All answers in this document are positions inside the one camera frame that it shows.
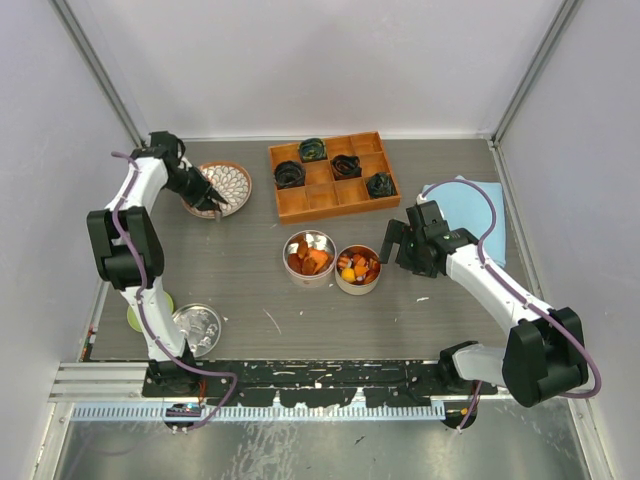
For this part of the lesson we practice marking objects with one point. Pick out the wooden compartment tray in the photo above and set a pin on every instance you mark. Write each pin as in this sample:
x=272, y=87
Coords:
x=324, y=195

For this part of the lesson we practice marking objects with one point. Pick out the short pink lunch tin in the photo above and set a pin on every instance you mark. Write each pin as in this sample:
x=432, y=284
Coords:
x=356, y=288

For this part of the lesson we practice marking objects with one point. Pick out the red sausage piece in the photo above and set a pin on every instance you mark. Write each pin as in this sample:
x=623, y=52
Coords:
x=373, y=271

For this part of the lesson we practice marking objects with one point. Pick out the round metal lid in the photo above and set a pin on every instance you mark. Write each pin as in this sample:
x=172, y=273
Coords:
x=201, y=325

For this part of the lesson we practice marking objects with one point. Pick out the dark seaweed roll centre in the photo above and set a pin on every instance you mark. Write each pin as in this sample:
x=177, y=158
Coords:
x=346, y=167

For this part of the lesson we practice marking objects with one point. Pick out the orange shrimp piece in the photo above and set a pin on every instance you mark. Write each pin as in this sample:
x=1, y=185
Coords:
x=315, y=262

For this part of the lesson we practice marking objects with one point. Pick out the green object behind lid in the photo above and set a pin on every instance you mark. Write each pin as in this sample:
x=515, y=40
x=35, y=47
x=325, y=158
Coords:
x=132, y=319

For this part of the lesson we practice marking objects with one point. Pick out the dark seaweed roll back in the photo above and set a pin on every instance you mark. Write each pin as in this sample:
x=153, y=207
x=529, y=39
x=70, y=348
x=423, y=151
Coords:
x=312, y=149

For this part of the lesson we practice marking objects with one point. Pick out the white slotted cable duct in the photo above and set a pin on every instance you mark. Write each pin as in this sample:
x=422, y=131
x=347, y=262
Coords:
x=164, y=411

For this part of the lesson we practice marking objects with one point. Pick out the tall pink lunch tin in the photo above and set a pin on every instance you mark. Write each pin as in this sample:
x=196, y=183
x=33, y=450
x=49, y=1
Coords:
x=315, y=239

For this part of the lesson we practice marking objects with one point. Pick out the aluminium frame rail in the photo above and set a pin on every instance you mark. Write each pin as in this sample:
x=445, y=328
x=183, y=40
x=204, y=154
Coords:
x=98, y=381

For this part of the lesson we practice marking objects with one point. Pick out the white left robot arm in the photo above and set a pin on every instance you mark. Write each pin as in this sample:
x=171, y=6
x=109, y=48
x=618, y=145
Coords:
x=127, y=250

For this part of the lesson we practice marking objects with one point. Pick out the dark seaweed roll right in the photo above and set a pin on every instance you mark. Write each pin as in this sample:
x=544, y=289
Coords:
x=381, y=185

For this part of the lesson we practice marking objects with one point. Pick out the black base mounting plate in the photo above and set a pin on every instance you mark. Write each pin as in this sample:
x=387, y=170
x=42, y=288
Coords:
x=311, y=383

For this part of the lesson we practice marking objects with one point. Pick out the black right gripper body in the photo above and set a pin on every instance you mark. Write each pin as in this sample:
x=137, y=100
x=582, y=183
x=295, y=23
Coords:
x=410, y=256

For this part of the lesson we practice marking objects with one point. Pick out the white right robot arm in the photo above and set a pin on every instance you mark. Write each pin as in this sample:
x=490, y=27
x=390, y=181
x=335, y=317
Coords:
x=544, y=355

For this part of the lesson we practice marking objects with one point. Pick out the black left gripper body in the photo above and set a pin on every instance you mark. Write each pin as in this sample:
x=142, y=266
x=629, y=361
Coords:
x=191, y=186

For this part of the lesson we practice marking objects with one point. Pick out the brown fried cutlet piece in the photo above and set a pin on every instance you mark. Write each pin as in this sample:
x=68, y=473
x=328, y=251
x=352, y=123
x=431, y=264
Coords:
x=302, y=249

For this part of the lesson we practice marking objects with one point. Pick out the brown meat piece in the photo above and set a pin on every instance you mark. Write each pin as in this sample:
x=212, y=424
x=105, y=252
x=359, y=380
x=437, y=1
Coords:
x=295, y=263

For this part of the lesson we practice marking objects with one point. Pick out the brown patterned food plate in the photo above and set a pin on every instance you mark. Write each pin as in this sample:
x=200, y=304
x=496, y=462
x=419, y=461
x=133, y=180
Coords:
x=231, y=181

